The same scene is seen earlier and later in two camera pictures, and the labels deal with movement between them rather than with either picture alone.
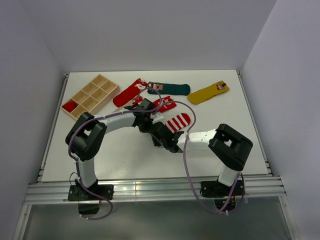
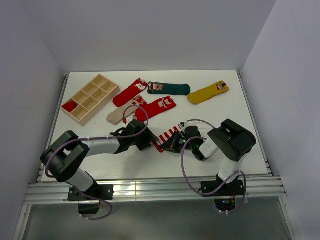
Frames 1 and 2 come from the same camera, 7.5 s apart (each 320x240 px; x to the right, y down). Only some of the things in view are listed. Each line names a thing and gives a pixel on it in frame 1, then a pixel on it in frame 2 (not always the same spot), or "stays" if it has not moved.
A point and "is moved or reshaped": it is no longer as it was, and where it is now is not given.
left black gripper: (145, 129) to (148, 137)
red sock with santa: (69, 106) stays
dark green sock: (167, 88) stays
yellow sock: (208, 92) stays
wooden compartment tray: (91, 98) stays
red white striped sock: (178, 122) is moved or reshaped
